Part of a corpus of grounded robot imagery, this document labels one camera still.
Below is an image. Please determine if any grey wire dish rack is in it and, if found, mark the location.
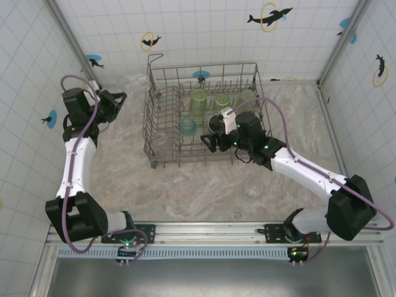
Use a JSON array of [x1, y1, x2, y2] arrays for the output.
[[142, 53, 273, 170]]

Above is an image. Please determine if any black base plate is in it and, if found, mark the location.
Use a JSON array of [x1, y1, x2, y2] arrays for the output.
[[101, 223, 157, 245], [257, 223, 322, 245]]

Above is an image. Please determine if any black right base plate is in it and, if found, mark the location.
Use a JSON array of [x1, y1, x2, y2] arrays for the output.
[[257, 223, 322, 245]]

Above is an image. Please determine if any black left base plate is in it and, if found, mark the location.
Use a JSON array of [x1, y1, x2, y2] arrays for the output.
[[101, 223, 157, 245]]

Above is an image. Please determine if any aluminium frame post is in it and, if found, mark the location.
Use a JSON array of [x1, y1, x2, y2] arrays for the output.
[[43, 0, 103, 93], [317, 0, 376, 90]]

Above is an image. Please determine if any left electronics board with LED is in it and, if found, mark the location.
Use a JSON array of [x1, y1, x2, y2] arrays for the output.
[[116, 238, 146, 267]]

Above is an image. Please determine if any electronics board with led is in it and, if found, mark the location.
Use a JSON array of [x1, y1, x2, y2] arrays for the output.
[[286, 244, 310, 267], [116, 238, 146, 267]]

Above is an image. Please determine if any right electronics board with LED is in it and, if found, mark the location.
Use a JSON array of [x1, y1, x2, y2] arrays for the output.
[[286, 244, 310, 267]]

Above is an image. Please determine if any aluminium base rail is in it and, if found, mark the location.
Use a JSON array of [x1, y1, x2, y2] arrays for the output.
[[46, 221, 384, 247]]

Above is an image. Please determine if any large dolphin yellow ring sticker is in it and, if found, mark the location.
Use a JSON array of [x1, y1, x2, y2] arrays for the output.
[[246, 2, 294, 33]]

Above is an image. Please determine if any teal translucent cup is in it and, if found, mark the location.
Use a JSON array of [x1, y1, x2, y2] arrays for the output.
[[178, 116, 198, 137]]

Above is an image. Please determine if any clear plastic cup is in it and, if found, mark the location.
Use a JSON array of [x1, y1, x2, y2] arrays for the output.
[[152, 132, 170, 148], [123, 73, 150, 94], [242, 176, 266, 199]]

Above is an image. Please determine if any dolphin blue circle sticker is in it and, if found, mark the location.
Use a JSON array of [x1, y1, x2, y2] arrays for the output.
[[41, 110, 59, 129], [192, 70, 211, 84], [85, 54, 105, 69], [336, 17, 358, 44]]

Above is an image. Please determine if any green translucent cup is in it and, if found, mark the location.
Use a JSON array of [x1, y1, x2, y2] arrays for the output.
[[238, 88, 257, 109], [213, 92, 231, 114], [189, 88, 207, 117]]

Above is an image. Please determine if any slotted white cable duct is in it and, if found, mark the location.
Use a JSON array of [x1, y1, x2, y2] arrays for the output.
[[57, 246, 312, 260]]

